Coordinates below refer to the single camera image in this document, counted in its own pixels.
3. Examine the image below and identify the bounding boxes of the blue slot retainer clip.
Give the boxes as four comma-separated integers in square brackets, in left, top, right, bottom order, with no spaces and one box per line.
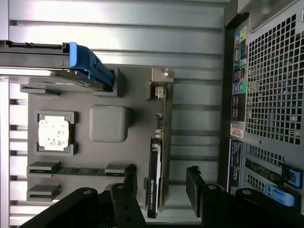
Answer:
[264,184,302,207]
[281,163,299,189]

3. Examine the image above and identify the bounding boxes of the silver CPU chip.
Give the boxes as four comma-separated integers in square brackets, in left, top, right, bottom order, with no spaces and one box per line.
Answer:
[38,116,71,147]

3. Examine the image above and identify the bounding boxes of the grey plastic parts rack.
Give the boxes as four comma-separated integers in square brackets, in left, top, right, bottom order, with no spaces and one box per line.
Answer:
[20,67,175,211]

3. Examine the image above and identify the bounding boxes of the green RAM stick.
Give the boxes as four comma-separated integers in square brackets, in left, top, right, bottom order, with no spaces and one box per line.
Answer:
[29,167,126,177]

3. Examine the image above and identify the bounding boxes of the open PC case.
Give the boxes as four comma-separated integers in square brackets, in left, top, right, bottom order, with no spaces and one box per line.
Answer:
[219,0,304,216]

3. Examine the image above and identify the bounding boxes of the hard disk with blue caddy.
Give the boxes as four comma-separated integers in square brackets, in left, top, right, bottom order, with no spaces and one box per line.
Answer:
[0,40,114,93]

